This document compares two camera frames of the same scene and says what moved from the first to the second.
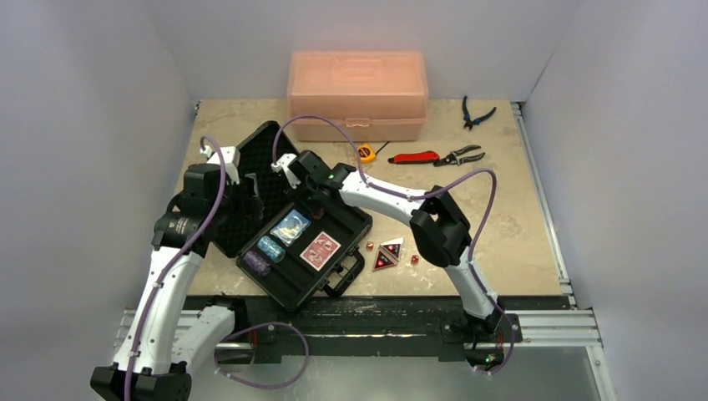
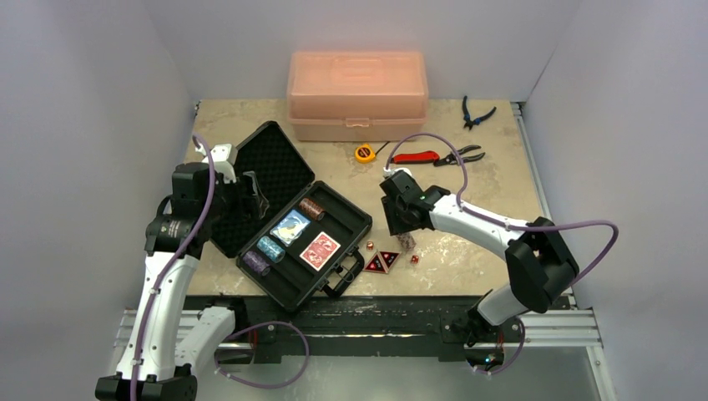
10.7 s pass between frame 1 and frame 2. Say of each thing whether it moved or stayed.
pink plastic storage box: stayed
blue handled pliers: stayed
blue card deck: stayed
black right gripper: moved
